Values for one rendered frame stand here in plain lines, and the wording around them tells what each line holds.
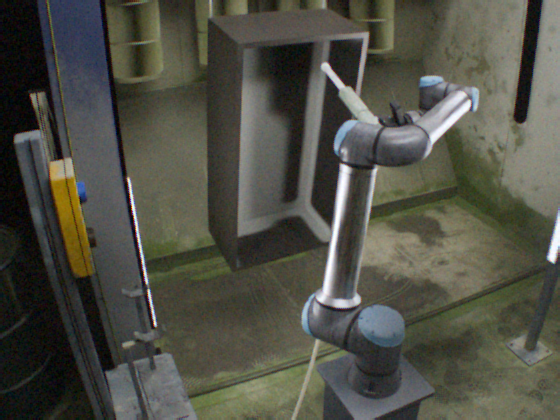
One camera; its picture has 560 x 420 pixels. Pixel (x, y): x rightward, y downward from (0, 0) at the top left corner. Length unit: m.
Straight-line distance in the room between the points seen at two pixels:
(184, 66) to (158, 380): 2.46
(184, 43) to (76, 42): 2.07
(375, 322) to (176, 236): 2.04
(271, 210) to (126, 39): 1.32
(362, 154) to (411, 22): 2.99
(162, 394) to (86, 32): 1.10
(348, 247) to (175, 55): 2.32
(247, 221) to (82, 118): 1.55
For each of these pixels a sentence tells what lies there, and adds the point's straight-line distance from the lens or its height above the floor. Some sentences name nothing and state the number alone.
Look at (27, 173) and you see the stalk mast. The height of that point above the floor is 1.57.
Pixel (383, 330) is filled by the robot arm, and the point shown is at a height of 0.91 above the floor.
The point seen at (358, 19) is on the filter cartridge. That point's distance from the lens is 3.79.
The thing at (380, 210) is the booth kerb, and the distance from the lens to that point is 4.00.
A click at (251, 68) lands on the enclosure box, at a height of 1.44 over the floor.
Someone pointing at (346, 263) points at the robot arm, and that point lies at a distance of 1.64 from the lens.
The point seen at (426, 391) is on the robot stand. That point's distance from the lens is 1.84.
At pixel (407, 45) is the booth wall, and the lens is 4.45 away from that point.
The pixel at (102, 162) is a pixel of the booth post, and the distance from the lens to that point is 1.72.
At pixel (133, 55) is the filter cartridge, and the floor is 1.42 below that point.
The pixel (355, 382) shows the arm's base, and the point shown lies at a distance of 1.79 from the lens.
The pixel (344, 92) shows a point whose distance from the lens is 1.99.
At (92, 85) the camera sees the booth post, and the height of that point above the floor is 1.62.
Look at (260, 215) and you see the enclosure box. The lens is 3.01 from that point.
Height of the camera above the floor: 1.97
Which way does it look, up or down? 28 degrees down
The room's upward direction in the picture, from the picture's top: 2 degrees counter-clockwise
